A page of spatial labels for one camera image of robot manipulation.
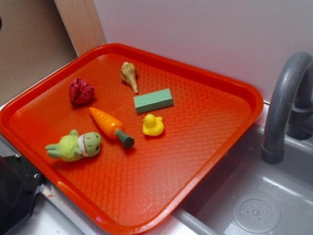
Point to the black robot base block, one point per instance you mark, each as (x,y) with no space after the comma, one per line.
(20,183)

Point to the yellow rubber duck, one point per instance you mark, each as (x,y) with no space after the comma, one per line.
(152,126)

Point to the green rectangular block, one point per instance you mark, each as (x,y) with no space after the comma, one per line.
(153,101)

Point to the orange plastic tray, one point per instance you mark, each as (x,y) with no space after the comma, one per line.
(129,191)

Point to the orange toy carrot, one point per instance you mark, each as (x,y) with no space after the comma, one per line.
(111,127)

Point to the tan spiral seashell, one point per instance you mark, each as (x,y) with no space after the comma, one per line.
(128,75)

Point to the red crumpled paper ball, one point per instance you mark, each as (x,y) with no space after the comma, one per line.
(80,92)

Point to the green plush frog toy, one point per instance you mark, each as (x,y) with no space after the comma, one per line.
(74,147)

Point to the grey toy sink basin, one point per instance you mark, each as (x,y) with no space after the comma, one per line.
(243,195)

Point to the light wooden board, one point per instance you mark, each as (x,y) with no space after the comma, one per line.
(82,24)

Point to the grey curved faucet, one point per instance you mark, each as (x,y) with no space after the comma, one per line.
(291,107)

